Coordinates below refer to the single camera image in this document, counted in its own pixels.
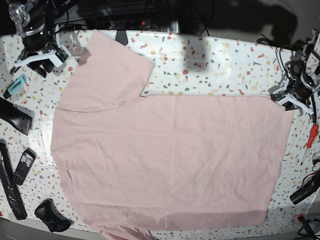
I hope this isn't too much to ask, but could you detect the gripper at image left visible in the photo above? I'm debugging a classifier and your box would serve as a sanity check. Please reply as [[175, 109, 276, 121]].
[[19, 30, 57, 78]]

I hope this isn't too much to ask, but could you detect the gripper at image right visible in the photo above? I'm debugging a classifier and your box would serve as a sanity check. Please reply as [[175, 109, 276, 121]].
[[283, 74, 316, 111]]

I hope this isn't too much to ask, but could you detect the pink T-shirt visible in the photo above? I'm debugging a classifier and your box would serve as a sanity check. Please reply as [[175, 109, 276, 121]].
[[51, 31, 292, 240]]

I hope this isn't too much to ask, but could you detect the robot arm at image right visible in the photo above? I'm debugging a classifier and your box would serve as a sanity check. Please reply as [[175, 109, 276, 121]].
[[283, 29, 320, 115]]

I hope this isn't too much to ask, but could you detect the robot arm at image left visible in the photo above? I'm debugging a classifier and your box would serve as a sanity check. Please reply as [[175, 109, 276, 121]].
[[7, 0, 53, 61]]

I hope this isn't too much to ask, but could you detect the light blue highlighter marker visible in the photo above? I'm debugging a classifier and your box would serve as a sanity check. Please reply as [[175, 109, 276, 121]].
[[3, 74, 27, 99]]

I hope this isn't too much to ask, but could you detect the black power strip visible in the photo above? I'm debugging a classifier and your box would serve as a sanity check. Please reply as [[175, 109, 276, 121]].
[[91, 19, 151, 31]]

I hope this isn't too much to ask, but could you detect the black table clamp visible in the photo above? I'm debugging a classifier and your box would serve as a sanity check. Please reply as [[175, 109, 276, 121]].
[[115, 30, 128, 46]]

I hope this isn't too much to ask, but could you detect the red and black plug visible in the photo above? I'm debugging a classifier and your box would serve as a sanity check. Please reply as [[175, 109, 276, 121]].
[[296, 214, 317, 240]]

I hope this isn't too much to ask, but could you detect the long black bar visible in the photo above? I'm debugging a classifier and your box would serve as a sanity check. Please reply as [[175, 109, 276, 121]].
[[0, 139, 28, 220]]

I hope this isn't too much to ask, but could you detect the black game controller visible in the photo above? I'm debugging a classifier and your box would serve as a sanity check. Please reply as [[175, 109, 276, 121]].
[[34, 198, 73, 233]]

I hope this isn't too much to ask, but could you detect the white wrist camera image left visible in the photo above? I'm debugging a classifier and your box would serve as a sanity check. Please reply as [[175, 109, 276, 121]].
[[10, 46, 71, 74]]

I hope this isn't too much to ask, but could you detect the red handled screwdriver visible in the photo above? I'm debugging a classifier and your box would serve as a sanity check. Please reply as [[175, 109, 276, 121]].
[[300, 123, 319, 166]]

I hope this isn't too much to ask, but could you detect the black cylinder with red wires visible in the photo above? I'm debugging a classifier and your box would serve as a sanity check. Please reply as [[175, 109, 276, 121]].
[[289, 177, 320, 205]]

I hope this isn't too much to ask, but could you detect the black cordless phone handset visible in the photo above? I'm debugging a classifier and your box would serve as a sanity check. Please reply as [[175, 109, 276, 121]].
[[13, 147, 37, 186]]

